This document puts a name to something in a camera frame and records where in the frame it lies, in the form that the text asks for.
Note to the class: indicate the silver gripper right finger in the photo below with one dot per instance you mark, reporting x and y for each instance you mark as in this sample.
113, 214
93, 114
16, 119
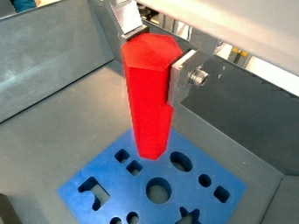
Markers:
187, 68

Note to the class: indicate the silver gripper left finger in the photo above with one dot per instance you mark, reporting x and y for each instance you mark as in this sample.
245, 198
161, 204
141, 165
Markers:
126, 17

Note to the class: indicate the red hexagonal prism peg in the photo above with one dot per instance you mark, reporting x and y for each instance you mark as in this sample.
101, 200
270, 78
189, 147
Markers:
149, 55

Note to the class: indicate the grey metal bin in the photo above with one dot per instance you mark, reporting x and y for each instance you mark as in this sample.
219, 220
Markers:
64, 105

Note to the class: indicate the blue shape sorting board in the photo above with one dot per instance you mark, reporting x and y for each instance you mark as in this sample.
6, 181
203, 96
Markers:
181, 188

